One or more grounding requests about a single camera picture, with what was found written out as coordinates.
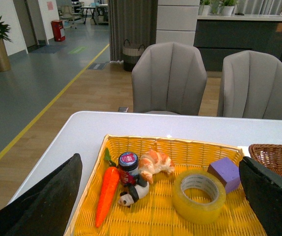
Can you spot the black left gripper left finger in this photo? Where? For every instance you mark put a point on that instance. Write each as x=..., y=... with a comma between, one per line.
x=44, y=209

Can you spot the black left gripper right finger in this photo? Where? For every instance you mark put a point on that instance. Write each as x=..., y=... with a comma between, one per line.
x=263, y=190

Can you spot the yellow packing tape roll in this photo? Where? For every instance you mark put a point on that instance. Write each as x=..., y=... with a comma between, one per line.
x=198, y=196

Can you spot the brown wicker basket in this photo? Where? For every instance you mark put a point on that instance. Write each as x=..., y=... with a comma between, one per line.
x=269, y=155

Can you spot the yellow wicker basket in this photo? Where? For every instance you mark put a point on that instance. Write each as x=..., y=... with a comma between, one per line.
x=154, y=215

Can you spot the woven laundry basket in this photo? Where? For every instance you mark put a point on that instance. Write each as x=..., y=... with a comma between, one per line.
x=131, y=54

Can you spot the purple foam cube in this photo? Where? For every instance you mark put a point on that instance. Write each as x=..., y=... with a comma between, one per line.
x=226, y=172

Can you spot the orange toy carrot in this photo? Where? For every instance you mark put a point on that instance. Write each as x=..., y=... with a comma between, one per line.
x=110, y=182

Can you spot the toy panda figure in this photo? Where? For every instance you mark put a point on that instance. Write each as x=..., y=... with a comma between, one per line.
x=135, y=192

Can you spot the small dark jar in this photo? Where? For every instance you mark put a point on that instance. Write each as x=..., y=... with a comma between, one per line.
x=128, y=164

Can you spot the toy croissant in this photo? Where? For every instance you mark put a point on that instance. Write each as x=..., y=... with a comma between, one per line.
x=153, y=162

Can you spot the right grey upholstered chair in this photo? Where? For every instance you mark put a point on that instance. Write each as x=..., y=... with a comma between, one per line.
x=251, y=86

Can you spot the grey upholstered chair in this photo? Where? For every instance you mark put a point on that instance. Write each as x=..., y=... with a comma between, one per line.
x=169, y=78
x=251, y=86

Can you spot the left grey upholstered chair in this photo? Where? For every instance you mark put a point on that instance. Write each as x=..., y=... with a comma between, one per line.
x=169, y=78

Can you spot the dark grey counter cabinet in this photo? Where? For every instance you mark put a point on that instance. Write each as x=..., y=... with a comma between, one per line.
x=218, y=38

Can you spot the red fire extinguisher box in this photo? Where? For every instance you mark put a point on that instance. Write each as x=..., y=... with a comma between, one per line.
x=58, y=30

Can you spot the office swivel chair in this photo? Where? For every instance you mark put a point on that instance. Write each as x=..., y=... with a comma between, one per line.
x=66, y=12

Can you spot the white potted plant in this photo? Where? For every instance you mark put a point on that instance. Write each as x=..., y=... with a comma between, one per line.
x=227, y=7

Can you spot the background office desk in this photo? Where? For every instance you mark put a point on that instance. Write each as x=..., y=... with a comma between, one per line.
x=98, y=12

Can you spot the grey curtain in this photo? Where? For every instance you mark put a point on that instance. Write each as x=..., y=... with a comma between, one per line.
x=135, y=20

